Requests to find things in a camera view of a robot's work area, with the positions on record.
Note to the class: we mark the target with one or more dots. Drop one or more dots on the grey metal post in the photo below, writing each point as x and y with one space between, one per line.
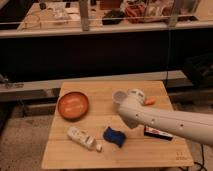
83 8

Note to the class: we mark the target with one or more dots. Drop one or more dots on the black crate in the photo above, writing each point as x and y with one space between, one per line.
199 70

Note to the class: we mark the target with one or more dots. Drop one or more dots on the black object on shelf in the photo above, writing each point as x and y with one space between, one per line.
112 17

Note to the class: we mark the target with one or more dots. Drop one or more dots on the blue cloth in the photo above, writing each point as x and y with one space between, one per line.
114 136

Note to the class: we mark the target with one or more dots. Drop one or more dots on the white plastic bottle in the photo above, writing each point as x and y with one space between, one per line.
83 139

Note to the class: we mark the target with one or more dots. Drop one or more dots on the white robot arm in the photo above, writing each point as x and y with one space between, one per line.
197 127

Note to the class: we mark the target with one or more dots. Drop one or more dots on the orange carrot toy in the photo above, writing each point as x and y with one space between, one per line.
149 101

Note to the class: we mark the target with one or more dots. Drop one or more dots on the red and white clutter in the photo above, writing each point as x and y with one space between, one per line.
144 11

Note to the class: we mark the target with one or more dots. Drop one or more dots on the orange bowl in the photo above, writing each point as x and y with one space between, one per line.
73 105

